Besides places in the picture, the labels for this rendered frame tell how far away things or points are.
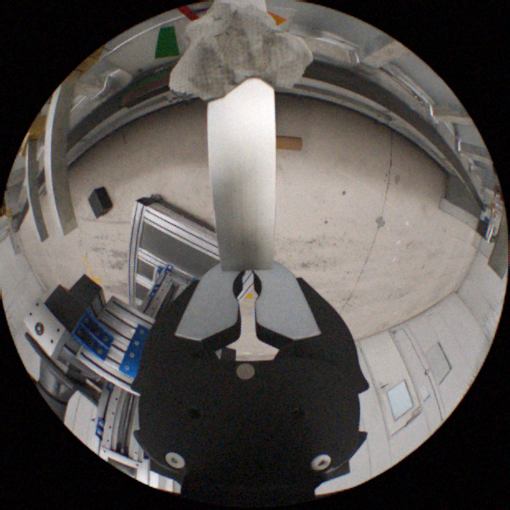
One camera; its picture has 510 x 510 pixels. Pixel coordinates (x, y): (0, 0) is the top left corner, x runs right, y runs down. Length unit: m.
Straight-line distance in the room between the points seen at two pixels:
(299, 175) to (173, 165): 0.76
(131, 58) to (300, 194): 0.98
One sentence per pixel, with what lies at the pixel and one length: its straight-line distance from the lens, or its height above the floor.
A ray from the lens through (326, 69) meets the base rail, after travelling 0.36.
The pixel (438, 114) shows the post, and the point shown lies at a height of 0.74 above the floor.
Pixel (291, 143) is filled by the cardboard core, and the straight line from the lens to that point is 0.89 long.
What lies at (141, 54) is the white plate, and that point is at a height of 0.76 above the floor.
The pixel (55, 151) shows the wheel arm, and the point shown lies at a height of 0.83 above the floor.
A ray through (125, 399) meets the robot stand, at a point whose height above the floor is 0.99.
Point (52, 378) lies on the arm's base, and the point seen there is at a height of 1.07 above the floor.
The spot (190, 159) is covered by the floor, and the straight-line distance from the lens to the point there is 1.00.
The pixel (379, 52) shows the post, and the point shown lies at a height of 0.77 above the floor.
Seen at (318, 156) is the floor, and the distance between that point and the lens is 1.02.
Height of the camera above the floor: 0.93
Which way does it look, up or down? 60 degrees down
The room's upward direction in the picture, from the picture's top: 178 degrees clockwise
